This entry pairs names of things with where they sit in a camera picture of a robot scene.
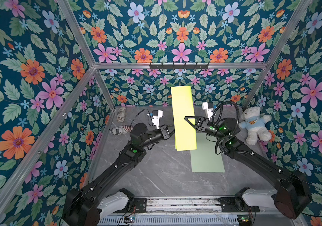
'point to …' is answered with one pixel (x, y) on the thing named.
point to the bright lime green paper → (185, 136)
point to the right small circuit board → (244, 219)
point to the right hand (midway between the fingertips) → (186, 119)
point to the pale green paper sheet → (204, 159)
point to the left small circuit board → (127, 219)
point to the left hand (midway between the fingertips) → (179, 127)
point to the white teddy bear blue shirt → (254, 125)
